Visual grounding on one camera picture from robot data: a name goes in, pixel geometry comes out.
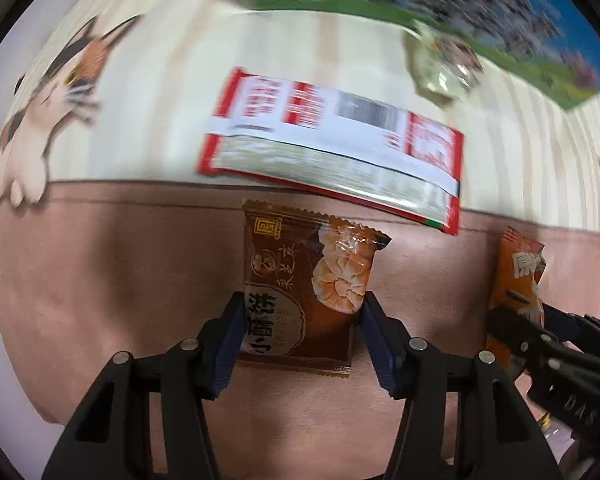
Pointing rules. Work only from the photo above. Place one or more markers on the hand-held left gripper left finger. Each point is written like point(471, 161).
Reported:
point(227, 345)

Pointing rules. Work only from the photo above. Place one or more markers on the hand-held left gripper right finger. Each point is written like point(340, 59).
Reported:
point(380, 345)

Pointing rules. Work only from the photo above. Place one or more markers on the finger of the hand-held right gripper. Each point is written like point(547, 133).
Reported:
point(562, 322)
point(515, 332)

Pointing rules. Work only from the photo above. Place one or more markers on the orange snack packet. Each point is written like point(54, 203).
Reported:
point(517, 270)

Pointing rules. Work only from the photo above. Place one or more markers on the brown pastry snack packet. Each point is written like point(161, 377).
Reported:
point(295, 270)

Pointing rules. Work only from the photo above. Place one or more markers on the cat print blanket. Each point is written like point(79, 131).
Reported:
point(130, 260)

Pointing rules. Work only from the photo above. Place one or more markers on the flat red white packet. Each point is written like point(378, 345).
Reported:
point(330, 125)

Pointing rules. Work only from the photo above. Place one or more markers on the small clear snack packet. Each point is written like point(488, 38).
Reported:
point(442, 70)

